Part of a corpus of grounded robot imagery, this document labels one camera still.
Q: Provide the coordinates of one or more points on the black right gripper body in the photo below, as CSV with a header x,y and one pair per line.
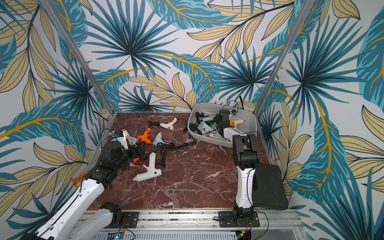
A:
x,y
224,117

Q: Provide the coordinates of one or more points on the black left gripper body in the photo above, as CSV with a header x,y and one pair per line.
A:
x,y
127,155

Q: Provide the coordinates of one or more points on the white small glue gun pair-left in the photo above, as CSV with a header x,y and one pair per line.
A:
x,y
238,123

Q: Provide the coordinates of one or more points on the mint green large glue gun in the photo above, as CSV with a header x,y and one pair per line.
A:
x,y
206,129

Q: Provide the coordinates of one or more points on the mint green small glue gun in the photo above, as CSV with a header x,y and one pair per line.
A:
x,y
208,118

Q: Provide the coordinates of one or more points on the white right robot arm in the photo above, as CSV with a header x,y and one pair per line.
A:
x,y
245,156

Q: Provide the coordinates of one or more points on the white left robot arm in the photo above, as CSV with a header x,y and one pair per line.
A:
x,y
69,207

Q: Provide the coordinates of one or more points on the grey plastic storage box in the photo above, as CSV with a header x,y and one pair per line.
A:
x,y
202,110

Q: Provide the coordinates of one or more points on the orange small glue gun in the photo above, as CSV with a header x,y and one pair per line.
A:
x,y
145,136

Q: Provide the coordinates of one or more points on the large white pink-tip glue gun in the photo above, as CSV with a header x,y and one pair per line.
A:
x,y
151,170

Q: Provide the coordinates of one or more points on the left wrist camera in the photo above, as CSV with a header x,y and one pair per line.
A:
x,y
122,137

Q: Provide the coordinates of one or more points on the orange handled pliers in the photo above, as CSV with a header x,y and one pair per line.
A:
x,y
76,180

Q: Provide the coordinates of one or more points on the aluminium front rail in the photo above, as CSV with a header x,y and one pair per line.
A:
x,y
178,220

